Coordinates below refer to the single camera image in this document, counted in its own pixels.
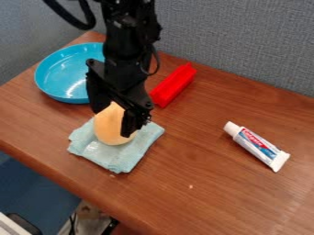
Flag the red plastic block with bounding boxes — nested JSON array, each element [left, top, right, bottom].
[[149, 62, 196, 108]]

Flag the black cable loop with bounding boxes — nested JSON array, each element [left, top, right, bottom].
[[41, 0, 97, 31]]

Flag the objects under table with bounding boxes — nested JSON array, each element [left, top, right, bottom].
[[0, 202, 118, 235]]

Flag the white toothpaste tube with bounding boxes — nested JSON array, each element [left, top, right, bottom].
[[223, 121, 291, 173]]

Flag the blue plastic plate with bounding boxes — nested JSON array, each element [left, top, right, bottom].
[[34, 42, 104, 104]]

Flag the orange egg-shaped sponge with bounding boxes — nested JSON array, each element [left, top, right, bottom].
[[93, 102, 137, 145]]

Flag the light blue folded cloth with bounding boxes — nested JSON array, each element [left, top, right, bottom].
[[66, 118, 164, 173]]

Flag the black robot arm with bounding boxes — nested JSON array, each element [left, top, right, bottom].
[[85, 0, 161, 138]]

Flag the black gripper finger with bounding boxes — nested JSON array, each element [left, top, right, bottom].
[[86, 83, 112, 114], [120, 108, 151, 138]]

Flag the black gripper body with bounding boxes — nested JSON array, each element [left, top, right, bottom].
[[85, 45, 156, 114]]

